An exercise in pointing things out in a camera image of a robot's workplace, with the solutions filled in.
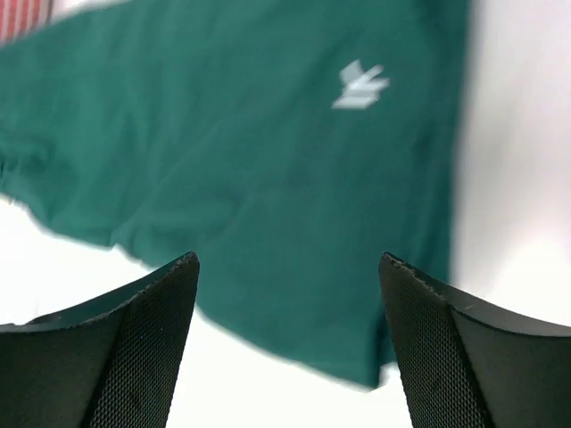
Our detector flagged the green shorts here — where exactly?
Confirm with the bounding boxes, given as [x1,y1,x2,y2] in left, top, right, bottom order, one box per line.
[1,1,470,389]

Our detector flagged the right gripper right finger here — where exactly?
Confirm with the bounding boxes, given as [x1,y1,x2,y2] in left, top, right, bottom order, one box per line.
[378,252,570,428]

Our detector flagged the white plastic basket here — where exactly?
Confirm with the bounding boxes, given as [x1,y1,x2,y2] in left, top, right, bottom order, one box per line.
[0,0,54,45]

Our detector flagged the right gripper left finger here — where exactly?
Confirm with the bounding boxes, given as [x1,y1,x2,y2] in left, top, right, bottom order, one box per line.
[1,252,200,428]

